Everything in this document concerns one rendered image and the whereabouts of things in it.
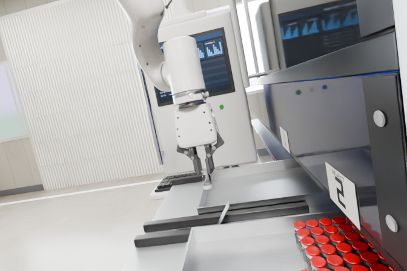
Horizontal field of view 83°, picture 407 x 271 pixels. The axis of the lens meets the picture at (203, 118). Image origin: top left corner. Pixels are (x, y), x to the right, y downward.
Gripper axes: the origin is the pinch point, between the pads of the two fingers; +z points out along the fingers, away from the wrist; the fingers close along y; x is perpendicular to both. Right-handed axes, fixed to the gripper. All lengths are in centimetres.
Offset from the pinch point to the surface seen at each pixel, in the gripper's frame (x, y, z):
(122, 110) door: -292, 211, -50
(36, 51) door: -265, 334, -178
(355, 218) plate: 23.0, -25.1, 4.4
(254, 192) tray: -12.6, -9.7, 12.6
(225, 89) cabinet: -57, -1, -23
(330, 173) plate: 17.2, -24.5, 0.3
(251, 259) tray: 14.1, -9.6, 15.1
